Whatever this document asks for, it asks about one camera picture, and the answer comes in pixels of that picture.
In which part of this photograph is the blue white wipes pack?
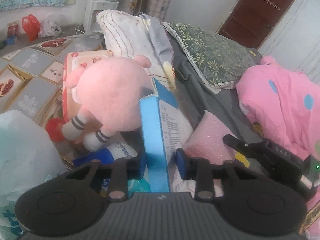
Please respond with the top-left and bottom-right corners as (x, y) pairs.
(72, 141), (138, 167)

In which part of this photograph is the pink sponge pack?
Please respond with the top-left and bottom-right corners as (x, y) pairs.
(183, 111), (235, 165)

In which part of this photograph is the blue glove box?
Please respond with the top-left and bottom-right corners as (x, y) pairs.
(140, 78), (184, 192)

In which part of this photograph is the pink polka dot blanket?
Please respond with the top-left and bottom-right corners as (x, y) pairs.
(235, 56), (319, 159)

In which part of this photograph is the dark grey cloth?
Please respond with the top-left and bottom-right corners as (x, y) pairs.
(168, 34), (262, 143)

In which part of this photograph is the pink plush pig toy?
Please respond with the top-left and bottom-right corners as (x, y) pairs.
(62, 55), (153, 152)

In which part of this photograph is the green floral pillow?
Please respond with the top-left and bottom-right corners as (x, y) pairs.
(162, 22), (255, 94)

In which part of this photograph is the white plastic bag blue print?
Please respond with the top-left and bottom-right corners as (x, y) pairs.
(1, 110), (67, 239)

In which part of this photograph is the red wet wipes pack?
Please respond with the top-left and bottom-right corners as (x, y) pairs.
(62, 50), (113, 122)

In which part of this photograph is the patterned sofa cover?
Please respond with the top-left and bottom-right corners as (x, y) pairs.
(0, 33), (106, 165)

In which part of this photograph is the white embroidered pillow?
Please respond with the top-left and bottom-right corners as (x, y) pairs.
(97, 9), (176, 91)

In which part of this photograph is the brown wooden door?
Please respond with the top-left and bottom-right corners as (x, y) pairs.
(219, 0), (294, 49)

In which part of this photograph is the white water dispenser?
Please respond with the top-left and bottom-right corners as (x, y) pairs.
(82, 0), (119, 34)

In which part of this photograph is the white plastic bag on floor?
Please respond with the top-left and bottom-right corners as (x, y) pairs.
(38, 14), (66, 38)

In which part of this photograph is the red plastic bag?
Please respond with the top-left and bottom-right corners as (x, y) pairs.
(22, 14), (40, 42)

